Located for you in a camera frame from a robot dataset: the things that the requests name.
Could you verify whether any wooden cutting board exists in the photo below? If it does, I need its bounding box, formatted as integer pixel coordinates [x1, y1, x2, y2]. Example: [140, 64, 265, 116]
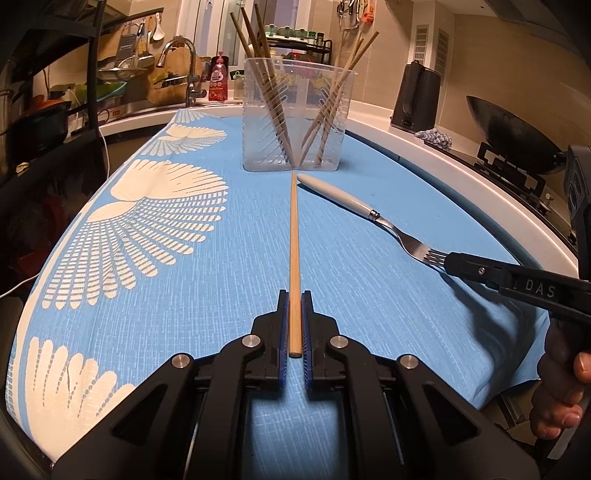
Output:
[148, 46, 204, 104]

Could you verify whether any blue patterned cloth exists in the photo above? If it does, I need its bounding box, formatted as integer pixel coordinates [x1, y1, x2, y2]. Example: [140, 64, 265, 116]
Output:
[4, 108, 548, 480]

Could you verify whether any green plastic basin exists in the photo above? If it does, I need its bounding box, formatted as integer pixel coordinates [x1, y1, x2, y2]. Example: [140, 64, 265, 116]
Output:
[48, 80, 127, 104]

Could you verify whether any wooden chopstick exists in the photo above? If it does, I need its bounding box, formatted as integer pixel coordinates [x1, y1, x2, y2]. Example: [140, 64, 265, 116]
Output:
[239, 4, 297, 166]
[288, 172, 303, 358]
[230, 12, 293, 166]
[299, 30, 380, 163]
[315, 55, 352, 167]
[254, 3, 289, 153]
[302, 38, 366, 160]

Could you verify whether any clear plastic utensil holder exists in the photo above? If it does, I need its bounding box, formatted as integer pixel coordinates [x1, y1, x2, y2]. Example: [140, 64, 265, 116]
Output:
[242, 56, 355, 172]

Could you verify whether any wall vent grille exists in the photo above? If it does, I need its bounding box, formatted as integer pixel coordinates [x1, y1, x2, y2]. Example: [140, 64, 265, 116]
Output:
[434, 28, 450, 77]
[414, 24, 430, 65]

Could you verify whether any black pot with orange rim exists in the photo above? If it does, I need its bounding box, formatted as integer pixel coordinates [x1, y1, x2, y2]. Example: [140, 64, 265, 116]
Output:
[14, 99, 75, 155]

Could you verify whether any black shelving rack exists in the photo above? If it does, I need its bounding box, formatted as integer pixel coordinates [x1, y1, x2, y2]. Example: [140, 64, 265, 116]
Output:
[0, 9, 153, 195]

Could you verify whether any blue white dishcloth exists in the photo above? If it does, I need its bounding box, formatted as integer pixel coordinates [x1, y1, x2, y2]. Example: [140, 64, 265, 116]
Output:
[414, 129, 455, 149]

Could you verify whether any red dish soap pouch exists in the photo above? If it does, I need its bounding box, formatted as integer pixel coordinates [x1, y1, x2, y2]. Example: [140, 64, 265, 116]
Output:
[209, 54, 230, 102]

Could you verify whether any black wok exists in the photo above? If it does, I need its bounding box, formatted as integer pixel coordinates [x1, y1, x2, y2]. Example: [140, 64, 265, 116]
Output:
[465, 95, 568, 175]

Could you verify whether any white handled metal fork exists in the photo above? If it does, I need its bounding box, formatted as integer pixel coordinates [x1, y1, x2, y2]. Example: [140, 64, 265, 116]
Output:
[296, 172, 448, 268]

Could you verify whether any person's right hand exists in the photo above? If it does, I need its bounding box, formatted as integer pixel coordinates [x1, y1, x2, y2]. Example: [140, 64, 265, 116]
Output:
[531, 320, 591, 439]

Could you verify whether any black gas stove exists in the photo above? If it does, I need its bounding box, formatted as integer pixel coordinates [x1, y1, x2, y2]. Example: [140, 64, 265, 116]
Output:
[425, 138, 591, 241]

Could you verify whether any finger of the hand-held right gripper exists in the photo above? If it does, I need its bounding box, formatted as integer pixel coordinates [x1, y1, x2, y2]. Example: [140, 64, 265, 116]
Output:
[445, 251, 519, 289]

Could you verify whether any black electric kettle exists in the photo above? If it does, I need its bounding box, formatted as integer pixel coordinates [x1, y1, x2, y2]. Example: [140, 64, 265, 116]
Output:
[390, 60, 441, 134]

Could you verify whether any chrome kitchen faucet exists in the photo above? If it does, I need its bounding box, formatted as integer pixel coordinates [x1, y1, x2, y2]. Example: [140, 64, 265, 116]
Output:
[156, 38, 208, 108]

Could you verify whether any black spice rack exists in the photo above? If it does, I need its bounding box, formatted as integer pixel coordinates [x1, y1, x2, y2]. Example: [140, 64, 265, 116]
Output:
[265, 37, 334, 68]

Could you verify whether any metal grater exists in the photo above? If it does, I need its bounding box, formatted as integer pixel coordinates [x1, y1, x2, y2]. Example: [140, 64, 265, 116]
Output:
[115, 23, 134, 63]

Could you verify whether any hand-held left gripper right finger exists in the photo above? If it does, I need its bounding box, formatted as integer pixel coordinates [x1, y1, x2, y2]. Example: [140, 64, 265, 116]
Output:
[301, 290, 541, 480]

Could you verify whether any hanging metal kitchen tool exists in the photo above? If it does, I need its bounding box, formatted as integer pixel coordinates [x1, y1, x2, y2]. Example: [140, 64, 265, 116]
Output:
[337, 0, 358, 31]

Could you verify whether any metal colander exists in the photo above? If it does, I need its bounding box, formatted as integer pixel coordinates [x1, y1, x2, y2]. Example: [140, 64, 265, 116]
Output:
[99, 67, 148, 81]

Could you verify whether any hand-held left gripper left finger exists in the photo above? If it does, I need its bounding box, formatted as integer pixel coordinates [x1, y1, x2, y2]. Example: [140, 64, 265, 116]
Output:
[51, 288, 291, 480]

